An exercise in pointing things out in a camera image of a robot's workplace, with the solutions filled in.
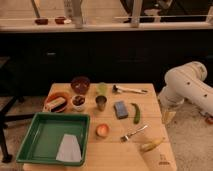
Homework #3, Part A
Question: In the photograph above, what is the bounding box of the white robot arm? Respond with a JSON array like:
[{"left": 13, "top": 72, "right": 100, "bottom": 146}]
[{"left": 158, "top": 61, "right": 213, "bottom": 125}]

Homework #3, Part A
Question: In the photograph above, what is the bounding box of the orange small bowl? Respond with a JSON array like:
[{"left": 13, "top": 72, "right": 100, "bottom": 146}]
[{"left": 96, "top": 124, "right": 109, "bottom": 138}]

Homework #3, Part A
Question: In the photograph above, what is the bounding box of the white bowl with food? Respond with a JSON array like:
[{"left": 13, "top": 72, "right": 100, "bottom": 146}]
[{"left": 71, "top": 95, "right": 85, "bottom": 112}]

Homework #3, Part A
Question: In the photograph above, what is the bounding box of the purple bowl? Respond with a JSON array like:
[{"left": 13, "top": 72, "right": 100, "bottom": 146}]
[{"left": 71, "top": 76, "right": 90, "bottom": 95}]

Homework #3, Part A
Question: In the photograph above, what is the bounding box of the white scrub brush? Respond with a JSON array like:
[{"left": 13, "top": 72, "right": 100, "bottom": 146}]
[{"left": 45, "top": 97, "right": 66, "bottom": 111}]

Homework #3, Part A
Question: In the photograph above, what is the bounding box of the brown bowl on shelf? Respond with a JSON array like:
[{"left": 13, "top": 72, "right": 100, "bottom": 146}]
[{"left": 55, "top": 17, "right": 66, "bottom": 24}]

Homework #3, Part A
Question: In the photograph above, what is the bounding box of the dark red bowl on shelf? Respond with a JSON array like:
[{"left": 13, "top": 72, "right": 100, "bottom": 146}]
[{"left": 35, "top": 18, "right": 49, "bottom": 25}]

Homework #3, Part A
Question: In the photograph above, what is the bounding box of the green pepper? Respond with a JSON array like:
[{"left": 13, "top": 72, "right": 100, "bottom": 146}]
[{"left": 131, "top": 103, "right": 141, "bottom": 124}]

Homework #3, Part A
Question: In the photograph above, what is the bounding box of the yellow banana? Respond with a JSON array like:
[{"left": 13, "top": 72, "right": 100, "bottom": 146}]
[{"left": 140, "top": 138, "right": 164, "bottom": 152}]

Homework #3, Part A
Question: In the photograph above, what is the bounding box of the blue sponge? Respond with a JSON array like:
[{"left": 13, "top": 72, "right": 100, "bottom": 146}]
[{"left": 114, "top": 101, "right": 128, "bottom": 119}]

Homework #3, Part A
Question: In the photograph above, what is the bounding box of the silver fork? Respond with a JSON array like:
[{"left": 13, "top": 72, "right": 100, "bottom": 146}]
[{"left": 120, "top": 125, "right": 148, "bottom": 142}]

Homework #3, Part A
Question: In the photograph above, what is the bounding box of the metal cup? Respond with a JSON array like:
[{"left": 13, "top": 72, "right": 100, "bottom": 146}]
[{"left": 95, "top": 95, "right": 107, "bottom": 111}]

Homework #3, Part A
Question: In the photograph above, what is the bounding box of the green plastic cup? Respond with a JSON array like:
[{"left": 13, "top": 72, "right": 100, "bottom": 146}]
[{"left": 96, "top": 82, "right": 107, "bottom": 95}]

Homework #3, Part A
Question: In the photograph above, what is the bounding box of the grey folded cloth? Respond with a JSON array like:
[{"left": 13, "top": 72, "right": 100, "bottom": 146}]
[{"left": 56, "top": 134, "right": 82, "bottom": 162}]

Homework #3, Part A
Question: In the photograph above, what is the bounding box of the orange plate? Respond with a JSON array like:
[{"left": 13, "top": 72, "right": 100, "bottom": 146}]
[{"left": 44, "top": 92, "right": 70, "bottom": 113}]

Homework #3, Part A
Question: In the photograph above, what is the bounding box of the green plastic tray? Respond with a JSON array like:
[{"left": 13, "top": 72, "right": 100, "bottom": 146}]
[{"left": 16, "top": 113, "right": 90, "bottom": 167}]

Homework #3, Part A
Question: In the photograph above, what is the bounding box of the black chair base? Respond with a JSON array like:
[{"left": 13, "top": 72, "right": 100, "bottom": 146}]
[{"left": 0, "top": 56, "right": 36, "bottom": 164}]

